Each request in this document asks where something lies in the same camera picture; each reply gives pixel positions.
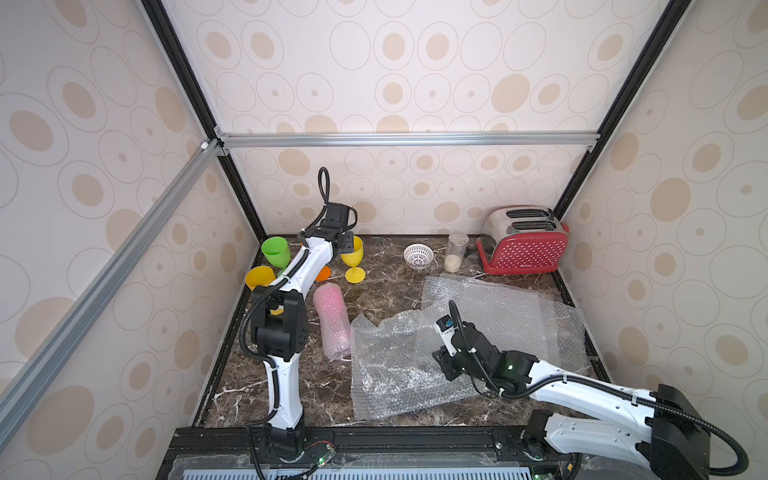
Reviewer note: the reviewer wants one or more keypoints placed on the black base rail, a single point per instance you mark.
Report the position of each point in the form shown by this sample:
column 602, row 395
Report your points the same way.
column 378, row 452

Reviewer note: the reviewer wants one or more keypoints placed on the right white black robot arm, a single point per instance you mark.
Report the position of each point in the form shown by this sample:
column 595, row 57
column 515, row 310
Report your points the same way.
column 659, row 430

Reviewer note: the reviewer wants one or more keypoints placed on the left diagonal aluminium rail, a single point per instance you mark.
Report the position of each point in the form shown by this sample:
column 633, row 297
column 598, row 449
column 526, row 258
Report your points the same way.
column 26, row 390

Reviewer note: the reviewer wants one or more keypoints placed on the orange bubble glass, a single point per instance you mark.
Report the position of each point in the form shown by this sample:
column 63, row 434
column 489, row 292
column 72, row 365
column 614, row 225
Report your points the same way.
column 324, row 274

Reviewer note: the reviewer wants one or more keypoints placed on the red toaster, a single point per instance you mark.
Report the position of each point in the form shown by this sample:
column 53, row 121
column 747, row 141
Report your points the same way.
column 521, row 240

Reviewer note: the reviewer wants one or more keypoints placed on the horizontal aluminium rail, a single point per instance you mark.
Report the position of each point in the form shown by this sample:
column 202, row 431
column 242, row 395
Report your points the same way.
column 425, row 139

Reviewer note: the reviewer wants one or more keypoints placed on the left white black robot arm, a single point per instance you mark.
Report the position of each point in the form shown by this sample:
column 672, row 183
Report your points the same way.
column 277, row 325

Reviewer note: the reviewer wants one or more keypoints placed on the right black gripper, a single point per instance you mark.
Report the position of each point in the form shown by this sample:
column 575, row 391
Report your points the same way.
column 452, row 360

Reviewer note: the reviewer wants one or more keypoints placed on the beige bubble glass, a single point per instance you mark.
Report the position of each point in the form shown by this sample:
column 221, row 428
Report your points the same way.
column 262, row 275

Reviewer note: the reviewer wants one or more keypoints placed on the clear bubble wrap sheet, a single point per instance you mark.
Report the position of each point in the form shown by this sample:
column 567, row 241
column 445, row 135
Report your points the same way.
column 514, row 319
column 393, row 371

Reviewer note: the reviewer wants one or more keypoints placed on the clear jar with powder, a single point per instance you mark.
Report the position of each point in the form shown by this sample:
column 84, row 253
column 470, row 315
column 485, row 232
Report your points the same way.
column 455, row 251

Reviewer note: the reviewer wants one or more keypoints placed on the green wine glass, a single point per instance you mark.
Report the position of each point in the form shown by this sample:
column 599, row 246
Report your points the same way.
column 276, row 252

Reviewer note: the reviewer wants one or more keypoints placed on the white sink strainer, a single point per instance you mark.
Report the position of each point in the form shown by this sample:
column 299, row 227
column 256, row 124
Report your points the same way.
column 418, row 256

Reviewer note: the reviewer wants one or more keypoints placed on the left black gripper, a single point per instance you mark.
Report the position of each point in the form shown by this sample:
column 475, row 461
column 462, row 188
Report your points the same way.
column 348, row 241

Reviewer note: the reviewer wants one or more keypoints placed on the pink bubble glass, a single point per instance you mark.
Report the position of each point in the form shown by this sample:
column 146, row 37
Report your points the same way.
column 334, row 321

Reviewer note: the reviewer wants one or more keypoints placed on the yellow bubble glass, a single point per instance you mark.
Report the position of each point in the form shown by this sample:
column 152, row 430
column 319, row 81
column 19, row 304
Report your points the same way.
column 355, row 274

